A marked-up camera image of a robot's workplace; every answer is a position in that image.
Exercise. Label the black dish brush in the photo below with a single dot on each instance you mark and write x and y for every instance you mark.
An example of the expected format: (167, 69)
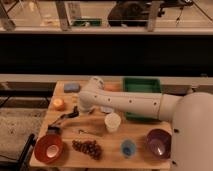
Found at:
(55, 127)

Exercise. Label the orange carrot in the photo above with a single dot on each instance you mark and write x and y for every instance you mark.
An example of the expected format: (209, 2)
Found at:
(112, 87)

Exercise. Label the orange bowl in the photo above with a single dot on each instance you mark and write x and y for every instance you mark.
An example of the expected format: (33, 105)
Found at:
(48, 148)

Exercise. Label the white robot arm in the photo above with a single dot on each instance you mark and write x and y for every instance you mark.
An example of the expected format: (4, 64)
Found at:
(191, 117)

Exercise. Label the blue sponge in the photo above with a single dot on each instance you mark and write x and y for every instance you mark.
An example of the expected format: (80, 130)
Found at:
(71, 87)

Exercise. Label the blue plastic cup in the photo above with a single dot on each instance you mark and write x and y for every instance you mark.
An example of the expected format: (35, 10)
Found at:
(128, 148)

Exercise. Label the yellow banana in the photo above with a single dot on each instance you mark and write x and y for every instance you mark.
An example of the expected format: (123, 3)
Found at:
(74, 99)

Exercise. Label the grey blue cloth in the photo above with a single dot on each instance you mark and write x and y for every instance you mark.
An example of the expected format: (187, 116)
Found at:
(106, 110)

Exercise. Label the purple bowl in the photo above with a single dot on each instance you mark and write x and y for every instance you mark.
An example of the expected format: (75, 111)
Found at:
(159, 143)

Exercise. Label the orange fruit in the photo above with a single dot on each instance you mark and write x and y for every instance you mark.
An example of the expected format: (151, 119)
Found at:
(59, 104)

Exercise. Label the bunch of dark grapes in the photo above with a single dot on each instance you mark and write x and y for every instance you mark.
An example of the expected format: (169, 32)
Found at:
(91, 148)

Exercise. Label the green plastic tray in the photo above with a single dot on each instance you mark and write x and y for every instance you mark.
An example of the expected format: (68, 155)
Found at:
(141, 85)

